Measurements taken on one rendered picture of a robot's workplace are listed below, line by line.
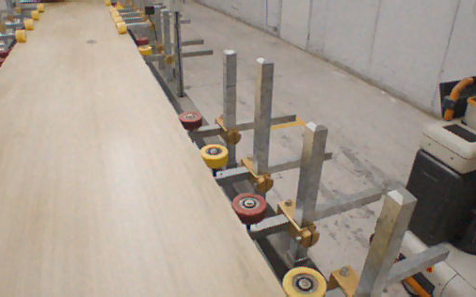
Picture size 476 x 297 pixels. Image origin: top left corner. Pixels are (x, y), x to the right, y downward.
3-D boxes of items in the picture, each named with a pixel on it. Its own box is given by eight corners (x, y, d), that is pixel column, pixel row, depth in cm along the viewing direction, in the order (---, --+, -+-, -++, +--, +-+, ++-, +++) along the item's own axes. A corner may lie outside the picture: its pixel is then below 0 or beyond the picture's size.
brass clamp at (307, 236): (293, 211, 97) (295, 197, 95) (320, 244, 87) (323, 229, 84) (274, 217, 95) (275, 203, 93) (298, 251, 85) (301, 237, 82)
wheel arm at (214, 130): (291, 119, 142) (292, 110, 139) (295, 123, 139) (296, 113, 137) (184, 138, 127) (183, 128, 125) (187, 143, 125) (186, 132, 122)
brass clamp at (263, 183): (256, 167, 118) (256, 154, 115) (275, 190, 107) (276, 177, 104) (238, 171, 116) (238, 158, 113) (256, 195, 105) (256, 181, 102)
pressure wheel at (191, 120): (195, 151, 123) (194, 121, 117) (176, 146, 126) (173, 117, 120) (207, 141, 129) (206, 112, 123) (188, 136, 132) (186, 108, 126)
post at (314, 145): (296, 270, 99) (319, 117, 75) (302, 278, 97) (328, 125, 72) (285, 273, 98) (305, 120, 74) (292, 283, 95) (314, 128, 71)
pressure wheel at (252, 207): (247, 254, 83) (249, 217, 77) (225, 236, 88) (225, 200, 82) (270, 237, 88) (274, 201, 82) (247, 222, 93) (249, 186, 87)
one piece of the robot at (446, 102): (435, 135, 148) (430, 84, 145) (483, 123, 160) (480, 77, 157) (456, 136, 138) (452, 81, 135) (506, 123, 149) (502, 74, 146)
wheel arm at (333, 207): (372, 195, 103) (375, 184, 101) (380, 202, 100) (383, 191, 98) (238, 237, 89) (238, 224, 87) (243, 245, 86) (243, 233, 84)
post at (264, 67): (261, 201, 116) (268, 55, 91) (265, 208, 113) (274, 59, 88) (250, 204, 115) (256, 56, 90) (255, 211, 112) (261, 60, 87)
